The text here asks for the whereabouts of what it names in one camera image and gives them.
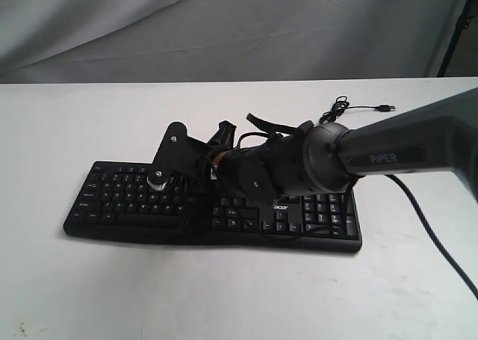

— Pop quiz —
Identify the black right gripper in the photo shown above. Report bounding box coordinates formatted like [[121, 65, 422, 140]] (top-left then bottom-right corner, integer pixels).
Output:
[[170, 120, 237, 235]]

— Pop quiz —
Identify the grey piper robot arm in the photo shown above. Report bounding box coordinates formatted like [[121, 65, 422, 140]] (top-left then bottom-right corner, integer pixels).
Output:
[[167, 90, 477, 208]]

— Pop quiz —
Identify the black acer keyboard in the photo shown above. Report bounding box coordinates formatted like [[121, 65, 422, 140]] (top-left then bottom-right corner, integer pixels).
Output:
[[63, 161, 362, 253]]

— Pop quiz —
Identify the grey backdrop cloth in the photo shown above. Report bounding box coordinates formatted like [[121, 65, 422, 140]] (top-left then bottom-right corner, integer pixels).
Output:
[[1, 0, 465, 84]]

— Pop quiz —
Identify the black tripod stand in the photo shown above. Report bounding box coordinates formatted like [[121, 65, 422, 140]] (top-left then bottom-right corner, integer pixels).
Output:
[[437, 0, 475, 78]]

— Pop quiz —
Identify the black usb cable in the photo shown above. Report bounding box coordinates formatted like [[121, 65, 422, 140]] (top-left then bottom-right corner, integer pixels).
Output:
[[319, 95, 397, 124]]

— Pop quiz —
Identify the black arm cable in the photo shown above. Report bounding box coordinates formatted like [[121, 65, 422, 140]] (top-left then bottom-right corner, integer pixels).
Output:
[[384, 173, 478, 296]]

